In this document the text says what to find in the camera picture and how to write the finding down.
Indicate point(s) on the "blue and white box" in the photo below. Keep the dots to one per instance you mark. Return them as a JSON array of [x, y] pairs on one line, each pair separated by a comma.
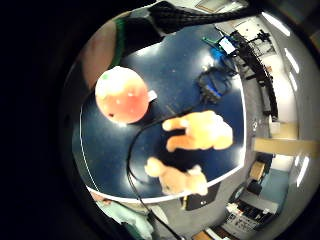
[[227, 45]]

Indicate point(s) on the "ceiling light strip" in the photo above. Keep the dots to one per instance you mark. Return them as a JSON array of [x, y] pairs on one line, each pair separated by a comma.
[[292, 60], [276, 23], [302, 171], [293, 81]]

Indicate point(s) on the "round peach soft toy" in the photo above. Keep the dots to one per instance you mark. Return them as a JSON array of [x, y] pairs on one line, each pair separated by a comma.
[[121, 95]]

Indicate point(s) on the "orange soft toy animal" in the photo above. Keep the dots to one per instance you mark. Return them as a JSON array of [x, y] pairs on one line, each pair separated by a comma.
[[203, 131]]

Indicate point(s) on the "light wooden board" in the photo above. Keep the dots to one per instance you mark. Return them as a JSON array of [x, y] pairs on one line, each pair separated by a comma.
[[283, 146]]

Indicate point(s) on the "black box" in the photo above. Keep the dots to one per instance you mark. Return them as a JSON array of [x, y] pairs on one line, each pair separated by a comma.
[[201, 200]]

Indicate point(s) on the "black desk with papers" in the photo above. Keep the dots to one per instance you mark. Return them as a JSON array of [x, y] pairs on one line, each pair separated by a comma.
[[248, 213]]

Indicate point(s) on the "the person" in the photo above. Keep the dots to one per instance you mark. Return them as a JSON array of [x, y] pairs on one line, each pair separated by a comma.
[[128, 215]]

